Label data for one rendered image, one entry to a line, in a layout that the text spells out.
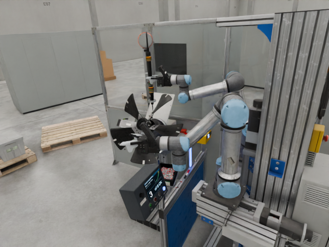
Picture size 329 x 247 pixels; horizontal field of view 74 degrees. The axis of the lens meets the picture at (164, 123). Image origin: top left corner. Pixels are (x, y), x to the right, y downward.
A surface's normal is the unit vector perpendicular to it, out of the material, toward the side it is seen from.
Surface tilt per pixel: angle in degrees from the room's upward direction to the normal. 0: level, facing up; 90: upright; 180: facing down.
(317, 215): 90
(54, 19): 90
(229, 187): 98
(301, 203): 90
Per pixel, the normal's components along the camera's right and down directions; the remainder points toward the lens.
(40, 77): 0.68, 0.26
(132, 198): -0.48, 0.38
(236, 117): -0.17, 0.29
